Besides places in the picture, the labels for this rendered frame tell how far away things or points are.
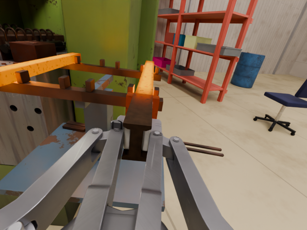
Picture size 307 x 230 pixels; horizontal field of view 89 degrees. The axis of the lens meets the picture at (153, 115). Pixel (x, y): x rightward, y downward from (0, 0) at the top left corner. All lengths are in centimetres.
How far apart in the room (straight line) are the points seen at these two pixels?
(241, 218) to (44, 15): 180
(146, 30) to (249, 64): 428
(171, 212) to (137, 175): 82
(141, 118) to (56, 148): 46
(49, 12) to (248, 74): 478
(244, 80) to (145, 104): 508
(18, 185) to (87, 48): 53
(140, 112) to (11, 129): 70
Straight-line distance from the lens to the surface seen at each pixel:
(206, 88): 304
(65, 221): 119
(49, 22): 121
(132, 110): 16
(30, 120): 74
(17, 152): 88
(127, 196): 43
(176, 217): 126
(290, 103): 273
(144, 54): 115
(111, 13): 72
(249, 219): 148
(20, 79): 36
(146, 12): 115
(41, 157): 57
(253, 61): 518
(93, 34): 74
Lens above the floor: 106
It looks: 27 degrees down
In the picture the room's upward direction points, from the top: 8 degrees clockwise
